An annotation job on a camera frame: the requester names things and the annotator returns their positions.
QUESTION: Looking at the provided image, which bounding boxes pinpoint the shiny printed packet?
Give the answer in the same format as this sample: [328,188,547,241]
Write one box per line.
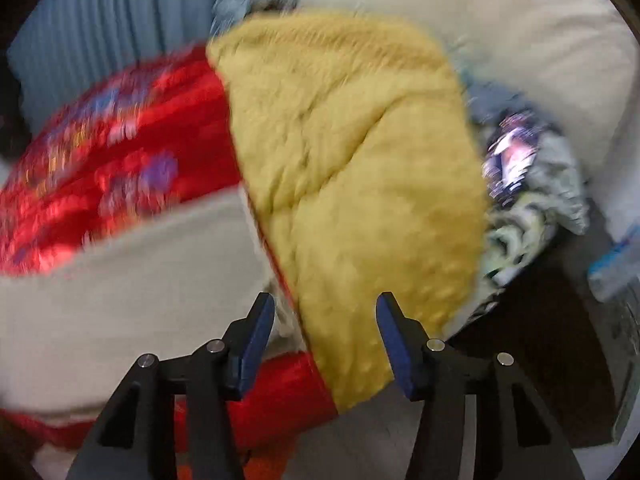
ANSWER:
[482,110,548,206]

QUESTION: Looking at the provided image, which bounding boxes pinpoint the pile of patterned clothes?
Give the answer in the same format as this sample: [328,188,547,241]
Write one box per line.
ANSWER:
[460,130,591,333]

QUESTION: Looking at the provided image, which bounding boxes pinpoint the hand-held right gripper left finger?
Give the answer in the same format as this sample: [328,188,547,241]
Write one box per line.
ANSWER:
[65,292,277,480]

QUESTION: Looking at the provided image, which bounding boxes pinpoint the red floral satin quilt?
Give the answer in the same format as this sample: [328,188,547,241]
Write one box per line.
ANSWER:
[0,45,341,451]

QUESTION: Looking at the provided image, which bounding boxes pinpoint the cream upholstered headboard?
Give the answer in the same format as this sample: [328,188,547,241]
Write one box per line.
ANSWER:
[287,0,640,241]

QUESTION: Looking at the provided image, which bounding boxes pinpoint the yellow fleece blanket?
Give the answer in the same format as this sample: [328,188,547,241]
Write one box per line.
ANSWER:
[206,12,493,416]

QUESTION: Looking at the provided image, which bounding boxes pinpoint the beige pants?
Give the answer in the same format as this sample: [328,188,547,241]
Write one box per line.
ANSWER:
[0,192,301,416]

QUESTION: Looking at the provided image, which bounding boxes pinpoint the blue curtain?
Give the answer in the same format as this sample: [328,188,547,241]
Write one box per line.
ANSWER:
[7,0,291,131]

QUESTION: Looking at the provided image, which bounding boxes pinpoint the dark bedside table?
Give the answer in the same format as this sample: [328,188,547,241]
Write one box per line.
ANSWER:
[450,200,640,448]

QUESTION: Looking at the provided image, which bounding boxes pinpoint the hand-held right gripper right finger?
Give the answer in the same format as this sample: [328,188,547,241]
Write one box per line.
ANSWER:
[376,291,586,480]

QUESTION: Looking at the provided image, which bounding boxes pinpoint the light blue cloth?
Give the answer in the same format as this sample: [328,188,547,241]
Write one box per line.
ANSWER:
[465,80,531,126]

